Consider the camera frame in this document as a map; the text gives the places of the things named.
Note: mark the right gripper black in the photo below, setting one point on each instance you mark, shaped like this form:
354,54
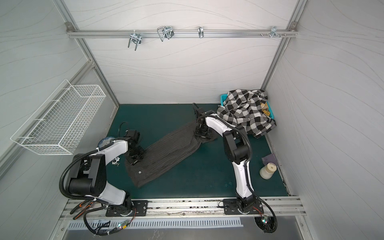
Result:
202,131

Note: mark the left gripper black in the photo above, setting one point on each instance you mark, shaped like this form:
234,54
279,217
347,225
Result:
133,161

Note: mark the dark grey pinstripe shirt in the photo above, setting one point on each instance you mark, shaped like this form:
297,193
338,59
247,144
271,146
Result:
166,153

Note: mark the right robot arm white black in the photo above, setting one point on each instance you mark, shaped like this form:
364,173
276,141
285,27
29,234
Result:
239,152

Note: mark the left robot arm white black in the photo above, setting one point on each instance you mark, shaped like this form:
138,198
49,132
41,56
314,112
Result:
85,178

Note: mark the small metal clamp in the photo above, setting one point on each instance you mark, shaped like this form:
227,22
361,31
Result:
116,161

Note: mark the blue white ceramic bowl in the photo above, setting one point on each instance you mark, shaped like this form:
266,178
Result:
105,141

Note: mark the teal plastic basket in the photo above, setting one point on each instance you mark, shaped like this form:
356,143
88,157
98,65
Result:
223,97

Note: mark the black white checked shirt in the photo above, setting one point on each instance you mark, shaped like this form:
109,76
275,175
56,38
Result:
243,108

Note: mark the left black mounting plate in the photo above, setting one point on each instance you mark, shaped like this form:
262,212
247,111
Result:
136,207

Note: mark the black mounting plate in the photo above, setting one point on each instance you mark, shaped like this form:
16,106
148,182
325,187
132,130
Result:
235,207
136,207

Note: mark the orange black pliers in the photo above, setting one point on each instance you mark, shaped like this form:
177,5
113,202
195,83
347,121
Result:
81,208

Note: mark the yellow patterned cloth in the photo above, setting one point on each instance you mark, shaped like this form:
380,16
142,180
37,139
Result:
266,110

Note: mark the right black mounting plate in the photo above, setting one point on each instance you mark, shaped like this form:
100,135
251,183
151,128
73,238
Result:
235,207

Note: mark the metal double hook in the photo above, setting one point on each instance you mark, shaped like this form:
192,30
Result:
165,32

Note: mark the black round fan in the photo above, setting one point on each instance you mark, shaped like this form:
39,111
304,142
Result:
266,224

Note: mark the white wire basket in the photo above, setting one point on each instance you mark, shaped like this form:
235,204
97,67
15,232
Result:
58,125

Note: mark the white slotted cable duct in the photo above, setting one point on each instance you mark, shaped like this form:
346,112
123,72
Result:
188,223

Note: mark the small metal ring hook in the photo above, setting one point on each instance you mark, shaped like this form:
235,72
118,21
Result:
201,32

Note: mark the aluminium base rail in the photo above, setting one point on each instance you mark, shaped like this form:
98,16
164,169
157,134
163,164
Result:
208,207

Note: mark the horizontal aluminium rail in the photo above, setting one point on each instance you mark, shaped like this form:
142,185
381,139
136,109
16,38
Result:
152,34

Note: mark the metal bracket with bolts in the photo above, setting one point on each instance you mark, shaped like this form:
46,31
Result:
273,34

